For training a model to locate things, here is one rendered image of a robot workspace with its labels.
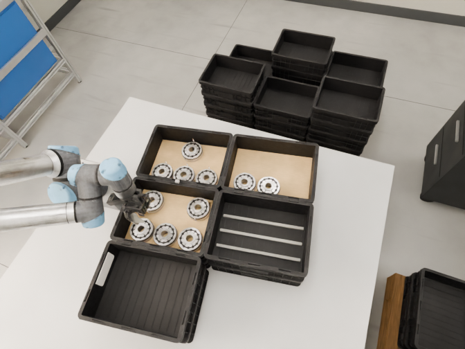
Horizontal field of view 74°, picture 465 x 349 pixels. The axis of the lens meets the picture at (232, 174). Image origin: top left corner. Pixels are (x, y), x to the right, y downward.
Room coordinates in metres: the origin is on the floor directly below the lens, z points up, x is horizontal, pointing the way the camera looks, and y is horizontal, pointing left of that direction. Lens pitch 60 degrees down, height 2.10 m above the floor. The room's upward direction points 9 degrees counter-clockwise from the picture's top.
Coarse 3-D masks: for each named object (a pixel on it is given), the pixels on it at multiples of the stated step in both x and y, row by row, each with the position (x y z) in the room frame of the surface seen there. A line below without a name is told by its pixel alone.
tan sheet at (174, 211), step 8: (144, 192) 0.71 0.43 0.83; (160, 192) 0.70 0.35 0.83; (168, 200) 0.64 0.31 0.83; (176, 200) 0.64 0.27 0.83; (184, 200) 0.63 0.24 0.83; (208, 200) 0.61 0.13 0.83; (168, 208) 0.60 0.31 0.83; (176, 208) 0.60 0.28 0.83; (184, 208) 0.59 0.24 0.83; (200, 208) 0.58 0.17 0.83; (152, 216) 0.58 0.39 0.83; (160, 216) 0.57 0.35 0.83; (168, 216) 0.57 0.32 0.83; (176, 216) 0.56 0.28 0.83; (184, 216) 0.55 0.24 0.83; (208, 216) 0.53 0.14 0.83; (176, 224) 0.52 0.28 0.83; (184, 224) 0.51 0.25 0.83; (192, 224) 0.51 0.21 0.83; (200, 224) 0.50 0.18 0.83; (128, 232) 0.52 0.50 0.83; (152, 240) 0.46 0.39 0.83; (176, 248) 0.41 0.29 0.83; (200, 248) 0.40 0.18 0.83
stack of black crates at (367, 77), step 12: (336, 60) 1.82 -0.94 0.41; (348, 60) 1.78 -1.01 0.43; (360, 60) 1.74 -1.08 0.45; (372, 60) 1.70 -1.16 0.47; (384, 60) 1.67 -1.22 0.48; (336, 72) 1.73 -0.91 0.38; (348, 72) 1.71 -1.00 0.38; (360, 72) 1.69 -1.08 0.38; (372, 72) 1.67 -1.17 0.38; (384, 72) 1.55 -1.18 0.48; (372, 84) 1.55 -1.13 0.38
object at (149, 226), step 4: (144, 220) 0.55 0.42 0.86; (148, 220) 0.55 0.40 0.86; (132, 224) 0.54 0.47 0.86; (136, 224) 0.54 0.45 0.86; (148, 224) 0.53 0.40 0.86; (132, 228) 0.52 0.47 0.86; (148, 228) 0.51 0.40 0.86; (152, 228) 0.51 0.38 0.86; (132, 232) 0.50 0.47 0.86; (148, 232) 0.49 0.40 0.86; (132, 236) 0.49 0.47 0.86; (136, 236) 0.48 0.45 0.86; (140, 236) 0.48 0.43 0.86; (144, 236) 0.48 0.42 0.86; (148, 236) 0.47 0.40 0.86; (140, 240) 0.46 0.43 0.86
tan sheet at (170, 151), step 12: (168, 144) 0.97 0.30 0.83; (180, 144) 0.95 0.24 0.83; (156, 156) 0.90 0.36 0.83; (168, 156) 0.89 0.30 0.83; (180, 156) 0.88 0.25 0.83; (204, 156) 0.85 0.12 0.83; (216, 156) 0.84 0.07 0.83; (192, 168) 0.80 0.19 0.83; (204, 168) 0.79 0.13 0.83; (216, 168) 0.77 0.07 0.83
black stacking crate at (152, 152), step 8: (160, 128) 1.01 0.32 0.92; (168, 128) 0.99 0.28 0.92; (160, 136) 1.00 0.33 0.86; (168, 136) 1.00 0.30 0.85; (176, 136) 0.98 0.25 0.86; (184, 136) 0.97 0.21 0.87; (192, 136) 0.95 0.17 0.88; (200, 136) 0.94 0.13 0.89; (208, 136) 0.92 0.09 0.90; (216, 136) 0.91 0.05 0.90; (224, 136) 0.89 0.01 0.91; (152, 144) 0.92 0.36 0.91; (160, 144) 0.97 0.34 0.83; (200, 144) 0.94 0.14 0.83; (208, 144) 0.93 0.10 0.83; (216, 144) 0.91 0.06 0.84; (224, 144) 0.90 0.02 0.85; (152, 152) 0.89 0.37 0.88; (152, 160) 0.87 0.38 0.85; (144, 168) 0.80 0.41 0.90
